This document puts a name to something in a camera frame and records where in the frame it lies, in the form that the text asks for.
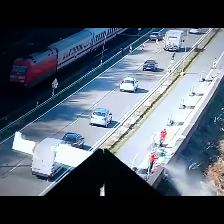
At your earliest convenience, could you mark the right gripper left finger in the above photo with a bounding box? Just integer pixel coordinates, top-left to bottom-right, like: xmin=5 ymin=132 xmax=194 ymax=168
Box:
xmin=45 ymin=148 xmax=105 ymax=197

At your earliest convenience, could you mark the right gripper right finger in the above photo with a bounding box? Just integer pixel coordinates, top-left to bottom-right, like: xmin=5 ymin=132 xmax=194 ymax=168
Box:
xmin=103 ymin=148 xmax=163 ymax=197

